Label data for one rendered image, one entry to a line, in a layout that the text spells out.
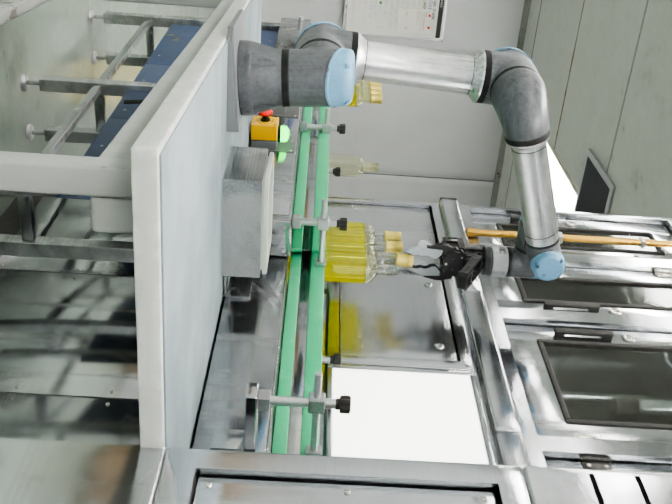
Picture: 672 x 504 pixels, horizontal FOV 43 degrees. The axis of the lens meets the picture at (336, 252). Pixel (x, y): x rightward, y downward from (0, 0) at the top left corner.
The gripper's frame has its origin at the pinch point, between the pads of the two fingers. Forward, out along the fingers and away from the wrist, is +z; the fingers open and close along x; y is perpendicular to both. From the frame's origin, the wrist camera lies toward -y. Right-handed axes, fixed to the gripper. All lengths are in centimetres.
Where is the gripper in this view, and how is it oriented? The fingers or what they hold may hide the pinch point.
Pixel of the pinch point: (409, 260)
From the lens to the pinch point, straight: 214.5
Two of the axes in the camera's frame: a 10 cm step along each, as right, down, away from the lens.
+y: 0.0, -4.7, 8.8
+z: -10.0, -0.6, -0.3
